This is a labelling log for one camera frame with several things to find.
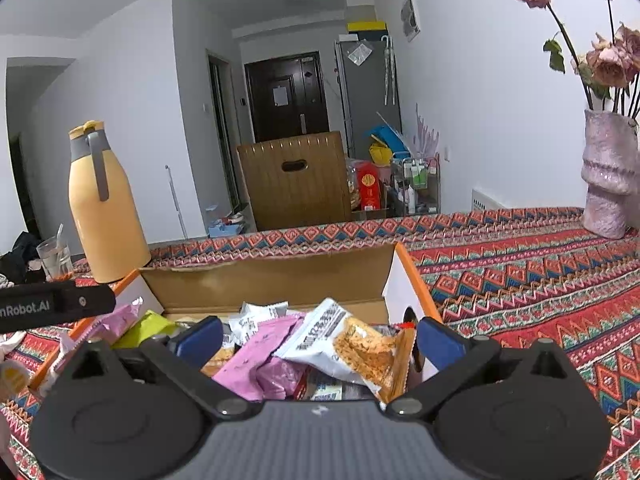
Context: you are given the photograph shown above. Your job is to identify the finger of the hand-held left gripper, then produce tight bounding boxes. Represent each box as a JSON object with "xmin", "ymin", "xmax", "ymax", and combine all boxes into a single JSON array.
[{"xmin": 55, "ymin": 280, "xmax": 117, "ymax": 320}]

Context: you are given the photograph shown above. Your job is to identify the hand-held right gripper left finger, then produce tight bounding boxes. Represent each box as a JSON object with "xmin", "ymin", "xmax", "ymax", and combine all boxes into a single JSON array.
[{"xmin": 65, "ymin": 316, "xmax": 261, "ymax": 421}]

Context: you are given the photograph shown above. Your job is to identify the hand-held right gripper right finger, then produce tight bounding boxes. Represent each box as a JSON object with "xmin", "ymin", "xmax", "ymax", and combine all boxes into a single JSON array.
[{"xmin": 385, "ymin": 317, "xmax": 568, "ymax": 421}]

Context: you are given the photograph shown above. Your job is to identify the green white snack bar packet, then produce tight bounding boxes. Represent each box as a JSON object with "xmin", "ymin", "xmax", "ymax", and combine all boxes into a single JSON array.
[{"xmin": 112, "ymin": 310, "xmax": 181, "ymax": 351}]

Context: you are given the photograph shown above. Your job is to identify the cardboard box with orange rim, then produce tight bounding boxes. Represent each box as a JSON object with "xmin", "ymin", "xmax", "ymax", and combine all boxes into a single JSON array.
[{"xmin": 30, "ymin": 242, "xmax": 443, "ymax": 402}]

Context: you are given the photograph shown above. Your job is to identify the pile of mixed snacks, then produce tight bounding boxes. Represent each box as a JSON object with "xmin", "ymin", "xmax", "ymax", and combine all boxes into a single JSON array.
[{"xmin": 50, "ymin": 297, "xmax": 418, "ymax": 403}]

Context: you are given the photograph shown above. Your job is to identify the glass cup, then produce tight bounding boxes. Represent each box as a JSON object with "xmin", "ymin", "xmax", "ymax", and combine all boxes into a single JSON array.
[{"xmin": 36, "ymin": 224, "xmax": 75, "ymax": 281}]

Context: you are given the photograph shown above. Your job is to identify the yellow thermos jug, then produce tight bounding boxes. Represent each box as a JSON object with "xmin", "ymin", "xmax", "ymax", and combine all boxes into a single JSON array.
[{"xmin": 68, "ymin": 120, "xmax": 152, "ymax": 284}]

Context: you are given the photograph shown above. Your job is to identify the patterned red tablecloth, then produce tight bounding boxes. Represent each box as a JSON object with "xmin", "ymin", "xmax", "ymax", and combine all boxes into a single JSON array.
[{"xmin": 0, "ymin": 206, "xmax": 640, "ymax": 480}]

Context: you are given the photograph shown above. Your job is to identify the wooden chair back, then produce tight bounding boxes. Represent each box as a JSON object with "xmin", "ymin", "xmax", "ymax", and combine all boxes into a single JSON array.
[{"xmin": 236, "ymin": 131, "xmax": 353, "ymax": 232}]

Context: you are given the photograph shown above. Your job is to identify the red gift box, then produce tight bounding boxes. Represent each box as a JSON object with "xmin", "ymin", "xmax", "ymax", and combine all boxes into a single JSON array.
[{"xmin": 356, "ymin": 161, "xmax": 383, "ymax": 211}]

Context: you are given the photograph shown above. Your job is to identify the pale purple decoration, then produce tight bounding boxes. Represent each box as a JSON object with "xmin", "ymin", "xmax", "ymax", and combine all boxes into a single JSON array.
[{"xmin": 412, "ymin": 105, "xmax": 441, "ymax": 158}]

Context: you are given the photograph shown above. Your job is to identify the blue bag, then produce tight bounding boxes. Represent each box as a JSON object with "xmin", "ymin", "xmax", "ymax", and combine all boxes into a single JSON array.
[{"xmin": 367, "ymin": 125, "xmax": 408, "ymax": 156}]

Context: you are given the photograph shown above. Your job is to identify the pink textured vase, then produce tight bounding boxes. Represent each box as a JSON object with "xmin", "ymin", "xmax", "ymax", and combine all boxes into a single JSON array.
[{"xmin": 580, "ymin": 109, "xmax": 640, "ymax": 240}]

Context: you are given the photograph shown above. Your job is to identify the dark entrance door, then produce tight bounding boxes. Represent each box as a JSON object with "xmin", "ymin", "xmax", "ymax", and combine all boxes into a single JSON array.
[{"xmin": 244, "ymin": 51, "xmax": 331, "ymax": 143}]

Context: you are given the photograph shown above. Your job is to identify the grey refrigerator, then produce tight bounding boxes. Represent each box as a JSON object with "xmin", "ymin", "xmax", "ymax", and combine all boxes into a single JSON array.
[{"xmin": 334, "ymin": 36, "xmax": 402, "ymax": 158}]

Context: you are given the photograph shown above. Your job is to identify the white folded umbrella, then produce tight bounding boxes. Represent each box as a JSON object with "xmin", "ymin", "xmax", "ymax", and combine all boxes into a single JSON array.
[{"xmin": 381, "ymin": 36, "xmax": 398, "ymax": 106}]

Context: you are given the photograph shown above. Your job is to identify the clear plastic bag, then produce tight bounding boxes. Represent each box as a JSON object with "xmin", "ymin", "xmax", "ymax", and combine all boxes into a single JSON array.
[{"xmin": 347, "ymin": 42, "xmax": 373, "ymax": 66}]

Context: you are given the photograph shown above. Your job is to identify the dried pink flowers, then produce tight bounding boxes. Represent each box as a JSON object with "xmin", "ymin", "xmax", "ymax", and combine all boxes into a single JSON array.
[{"xmin": 500, "ymin": 0, "xmax": 640, "ymax": 121}]

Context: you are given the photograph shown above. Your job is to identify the white mop handle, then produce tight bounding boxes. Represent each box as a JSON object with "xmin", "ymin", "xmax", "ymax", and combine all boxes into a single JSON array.
[{"xmin": 165, "ymin": 164, "xmax": 189, "ymax": 241}]

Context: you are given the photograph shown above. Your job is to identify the metal wire cart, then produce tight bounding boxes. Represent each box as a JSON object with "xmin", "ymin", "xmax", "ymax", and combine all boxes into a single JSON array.
[{"xmin": 390, "ymin": 156, "xmax": 442, "ymax": 217}]

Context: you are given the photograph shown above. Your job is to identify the wall electrical panel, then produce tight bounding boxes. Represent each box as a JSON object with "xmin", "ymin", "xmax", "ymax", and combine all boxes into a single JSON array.
[{"xmin": 400, "ymin": 0, "xmax": 422, "ymax": 43}]

